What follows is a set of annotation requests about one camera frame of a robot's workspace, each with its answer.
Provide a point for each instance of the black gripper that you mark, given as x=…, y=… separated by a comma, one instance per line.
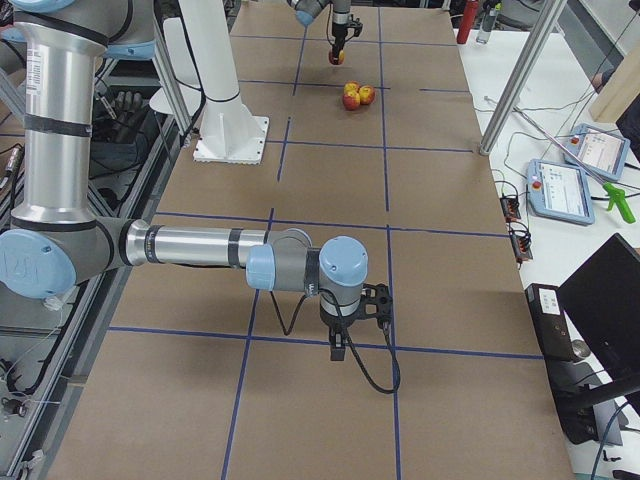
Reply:
x=336, y=321
x=339, y=22

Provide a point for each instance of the lone red yellow apple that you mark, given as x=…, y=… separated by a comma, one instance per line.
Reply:
x=336, y=58

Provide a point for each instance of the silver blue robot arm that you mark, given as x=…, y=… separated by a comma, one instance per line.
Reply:
x=55, y=242
x=306, y=11

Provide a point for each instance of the back red yellow apple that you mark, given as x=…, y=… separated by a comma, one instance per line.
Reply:
x=351, y=86

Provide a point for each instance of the front red yellow apple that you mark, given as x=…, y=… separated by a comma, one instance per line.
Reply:
x=351, y=100

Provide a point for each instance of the right red yellow apple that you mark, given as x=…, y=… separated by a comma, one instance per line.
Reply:
x=367, y=94

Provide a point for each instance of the red water bottle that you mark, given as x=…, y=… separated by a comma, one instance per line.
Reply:
x=467, y=21

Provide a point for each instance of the clear water bottle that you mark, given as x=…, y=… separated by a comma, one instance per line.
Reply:
x=490, y=12

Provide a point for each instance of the near orange connector board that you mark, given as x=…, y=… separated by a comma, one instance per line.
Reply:
x=520, y=237

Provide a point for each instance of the orange connector board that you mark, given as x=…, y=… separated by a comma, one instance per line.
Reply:
x=509, y=202
x=520, y=237

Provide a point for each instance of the far orange connector board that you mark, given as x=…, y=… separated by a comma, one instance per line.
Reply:
x=509, y=202

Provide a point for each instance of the black computer box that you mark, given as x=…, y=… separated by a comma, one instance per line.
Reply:
x=583, y=403

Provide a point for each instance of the near blue teach pendant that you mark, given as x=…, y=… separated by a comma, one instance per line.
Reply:
x=559, y=191

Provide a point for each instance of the blue teach pendant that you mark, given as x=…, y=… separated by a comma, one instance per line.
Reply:
x=559, y=191
x=604, y=151

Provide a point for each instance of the black monitor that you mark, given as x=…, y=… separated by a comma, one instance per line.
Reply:
x=601, y=299

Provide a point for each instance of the wooden beam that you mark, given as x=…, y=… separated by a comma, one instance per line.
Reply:
x=619, y=92

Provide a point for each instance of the far blue teach pendant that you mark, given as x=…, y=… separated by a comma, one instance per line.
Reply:
x=604, y=151

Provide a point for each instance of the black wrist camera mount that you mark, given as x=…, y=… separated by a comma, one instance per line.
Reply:
x=377, y=304
x=355, y=26

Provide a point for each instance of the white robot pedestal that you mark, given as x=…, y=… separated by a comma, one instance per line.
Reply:
x=228, y=131

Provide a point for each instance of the aluminium frame post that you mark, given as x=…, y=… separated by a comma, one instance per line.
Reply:
x=532, y=48

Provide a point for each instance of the green handled grabber tool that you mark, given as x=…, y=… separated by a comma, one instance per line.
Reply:
x=616, y=196

